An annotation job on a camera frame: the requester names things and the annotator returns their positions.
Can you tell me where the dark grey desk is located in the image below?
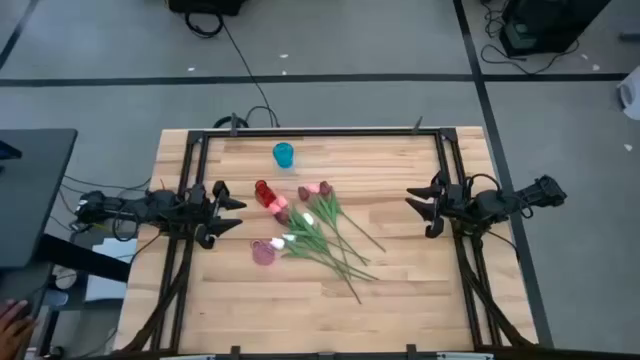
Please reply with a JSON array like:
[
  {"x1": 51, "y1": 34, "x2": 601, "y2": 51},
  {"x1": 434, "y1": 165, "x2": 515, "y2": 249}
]
[{"x1": 0, "y1": 128, "x2": 79, "y2": 271}]

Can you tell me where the black cabinet cable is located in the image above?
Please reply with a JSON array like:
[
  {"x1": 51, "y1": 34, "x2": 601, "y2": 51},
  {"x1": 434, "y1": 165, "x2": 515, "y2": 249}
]
[{"x1": 480, "y1": 0, "x2": 581, "y2": 76}]

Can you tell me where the dark red artificial tulip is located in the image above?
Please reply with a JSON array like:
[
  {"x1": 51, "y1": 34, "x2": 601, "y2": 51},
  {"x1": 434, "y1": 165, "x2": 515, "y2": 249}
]
[
  {"x1": 275, "y1": 209, "x2": 371, "y2": 266},
  {"x1": 297, "y1": 186, "x2": 371, "y2": 265},
  {"x1": 319, "y1": 180, "x2": 387, "y2": 254}
]

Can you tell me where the coiled black cable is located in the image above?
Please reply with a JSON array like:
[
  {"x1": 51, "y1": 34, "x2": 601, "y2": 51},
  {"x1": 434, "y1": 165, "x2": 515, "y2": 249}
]
[{"x1": 213, "y1": 113, "x2": 250, "y2": 130}]

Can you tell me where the pink tulip with green leaves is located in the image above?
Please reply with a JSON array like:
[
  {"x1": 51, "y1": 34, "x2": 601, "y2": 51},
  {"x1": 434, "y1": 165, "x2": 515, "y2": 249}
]
[{"x1": 282, "y1": 233, "x2": 376, "y2": 281}]

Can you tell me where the black floor box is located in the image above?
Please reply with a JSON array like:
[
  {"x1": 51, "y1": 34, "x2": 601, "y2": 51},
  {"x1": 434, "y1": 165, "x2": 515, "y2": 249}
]
[{"x1": 167, "y1": 0, "x2": 247, "y2": 16}]

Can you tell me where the pink glass vase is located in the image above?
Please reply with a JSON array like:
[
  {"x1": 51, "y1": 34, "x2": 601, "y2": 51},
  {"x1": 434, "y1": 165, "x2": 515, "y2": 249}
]
[{"x1": 250, "y1": 239, "x2": 277, "y2": 267}]

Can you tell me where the person's hand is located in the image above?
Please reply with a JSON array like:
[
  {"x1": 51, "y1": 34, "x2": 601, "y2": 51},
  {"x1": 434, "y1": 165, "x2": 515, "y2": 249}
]
[{"x1": 0, "y1": 298, "x2": 37, "y2": 360}]

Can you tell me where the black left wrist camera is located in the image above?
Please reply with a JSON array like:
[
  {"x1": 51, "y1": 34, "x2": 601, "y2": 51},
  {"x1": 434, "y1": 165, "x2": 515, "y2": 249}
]
[{"x1": 195, "y1": 224, "x2": 217, "y2": 250}]

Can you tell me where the long black floor cable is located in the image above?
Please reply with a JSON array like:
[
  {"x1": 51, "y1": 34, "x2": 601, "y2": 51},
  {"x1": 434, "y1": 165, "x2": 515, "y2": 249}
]
[{"x1": 184, "y1": 11, "x2": 281, "y2": 129}]

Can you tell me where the dark blue desk device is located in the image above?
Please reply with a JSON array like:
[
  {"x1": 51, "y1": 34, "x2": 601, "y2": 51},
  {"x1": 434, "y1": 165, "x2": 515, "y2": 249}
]
[{"x1": 0, "y1": 141, "x2": 24, "y2": 161}]

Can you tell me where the black equipment cabinet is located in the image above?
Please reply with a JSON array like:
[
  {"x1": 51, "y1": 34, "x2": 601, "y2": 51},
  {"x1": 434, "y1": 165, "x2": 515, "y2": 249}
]
[{"x1": 499, "y1": 0, "x2": 612, "y2": 58}]

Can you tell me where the black desk crossbar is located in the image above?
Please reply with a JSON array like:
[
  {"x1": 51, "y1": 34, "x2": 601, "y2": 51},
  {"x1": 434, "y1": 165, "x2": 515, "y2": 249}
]
[{"x1": 37, "y1": 233, "x2": 132, "y2": 284}]

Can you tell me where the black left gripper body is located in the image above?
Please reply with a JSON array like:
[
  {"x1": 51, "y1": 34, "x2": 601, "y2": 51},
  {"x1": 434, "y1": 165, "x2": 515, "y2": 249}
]
[{"x1": 185, "y1": 182, "x2": 217, "y2": 234}]

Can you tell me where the white plastic object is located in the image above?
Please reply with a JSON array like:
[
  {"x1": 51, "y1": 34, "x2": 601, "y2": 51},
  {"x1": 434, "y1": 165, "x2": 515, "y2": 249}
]
[{"x1": 617, "y1": 64, "x2": 640, "y2": 121}]

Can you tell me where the red glass vase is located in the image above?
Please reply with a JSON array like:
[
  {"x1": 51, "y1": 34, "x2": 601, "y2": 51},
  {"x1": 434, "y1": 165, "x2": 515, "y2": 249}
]
[{"x1": 254, "y1": 179, "x2": 278, "y2": 209}]

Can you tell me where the white artificial tulip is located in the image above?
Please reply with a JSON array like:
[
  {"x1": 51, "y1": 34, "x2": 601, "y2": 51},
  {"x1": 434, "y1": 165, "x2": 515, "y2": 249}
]
[
  {"x1": 269, "y1": 237, "x2": 374, "y2": 280},
  {"x1": 302, "y1": 212, "x2": 379, "y2": 281}
]

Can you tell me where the bunch of artificial tulips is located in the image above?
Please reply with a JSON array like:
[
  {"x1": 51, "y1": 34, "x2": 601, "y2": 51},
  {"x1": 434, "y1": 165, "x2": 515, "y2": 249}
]
[{"x1": 268, "y1": 203, "x2": 362, "y2": 305}]

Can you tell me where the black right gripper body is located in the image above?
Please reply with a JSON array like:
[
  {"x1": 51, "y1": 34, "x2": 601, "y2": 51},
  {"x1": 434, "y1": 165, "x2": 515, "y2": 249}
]
[{"x1": 439, "y1": 182, "x2": 474, "y2": 219}]

